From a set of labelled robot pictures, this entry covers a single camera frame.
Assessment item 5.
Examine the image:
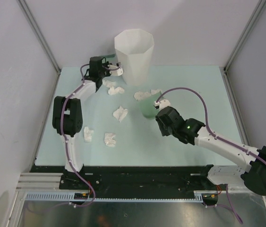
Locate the crumpled paper scrap far left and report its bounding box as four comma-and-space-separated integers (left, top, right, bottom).
112, 106, 128, 122

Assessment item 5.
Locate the left aluminium frame post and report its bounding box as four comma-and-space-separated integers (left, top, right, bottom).
16, 0, 61, 75

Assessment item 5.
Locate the crumpled paper scrap lower left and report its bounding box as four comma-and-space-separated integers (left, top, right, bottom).
84, 126, 94, 142

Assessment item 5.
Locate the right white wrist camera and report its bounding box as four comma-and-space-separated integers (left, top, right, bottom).
154, 99, 171, 110

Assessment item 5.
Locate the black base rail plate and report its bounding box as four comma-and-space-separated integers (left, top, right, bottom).
30, 165, 258, 199

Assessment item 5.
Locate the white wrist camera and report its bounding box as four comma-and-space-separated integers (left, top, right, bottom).
107, 62, 124, 76
154, 99, 171, 110

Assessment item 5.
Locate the green plastic dustpan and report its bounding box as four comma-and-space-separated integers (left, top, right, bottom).
138, 91, 162, 120

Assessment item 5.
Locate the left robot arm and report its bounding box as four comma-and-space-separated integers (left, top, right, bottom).
52, 56, 123, 189

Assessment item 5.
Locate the white faceted waste bin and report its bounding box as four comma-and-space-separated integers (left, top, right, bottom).
114, 29, 154, 86

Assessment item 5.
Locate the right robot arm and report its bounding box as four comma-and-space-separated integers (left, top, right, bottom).
155, 106, 266, 196

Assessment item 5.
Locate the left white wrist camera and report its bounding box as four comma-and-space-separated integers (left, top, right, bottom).
107, 62, 124, 76

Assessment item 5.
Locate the green hand brush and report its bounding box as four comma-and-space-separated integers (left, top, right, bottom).
104, 53, 116, 58

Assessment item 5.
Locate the crumpled paper scrap middle left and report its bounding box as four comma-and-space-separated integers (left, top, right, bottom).
108, 87, 125, 95

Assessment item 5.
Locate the aluminium frame post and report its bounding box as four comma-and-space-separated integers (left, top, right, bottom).
16, 0, 61, 75
223, 0, 266, 71

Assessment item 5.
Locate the right aluminium frame post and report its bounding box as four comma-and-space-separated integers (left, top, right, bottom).
223, 0, 266, 71

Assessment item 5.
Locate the grey slotted cable duct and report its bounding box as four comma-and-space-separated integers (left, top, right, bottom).
24, 190, 221, 203

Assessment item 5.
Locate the large crumpled paper scrap right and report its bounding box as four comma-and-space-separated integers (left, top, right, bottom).
150, 89, 162, 95

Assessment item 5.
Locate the crumpled paper scrap upper left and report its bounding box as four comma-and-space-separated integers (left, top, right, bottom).
103, 79, 117, 88

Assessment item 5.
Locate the crumpled paper scrap front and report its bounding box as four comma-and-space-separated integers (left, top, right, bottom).
104, 132, 116, 148

